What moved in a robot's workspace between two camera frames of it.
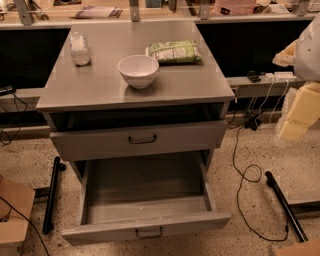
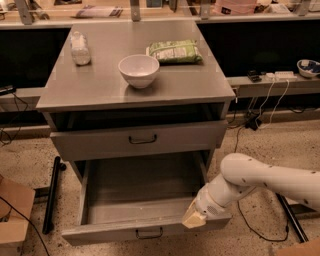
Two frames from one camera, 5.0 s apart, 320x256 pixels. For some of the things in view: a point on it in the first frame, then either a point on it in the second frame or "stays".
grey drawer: x=131 y=196 stays
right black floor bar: x=273 y=183 stays
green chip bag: x=174 y=52 stays
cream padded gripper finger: x=302 y=103 → x=193 y=218
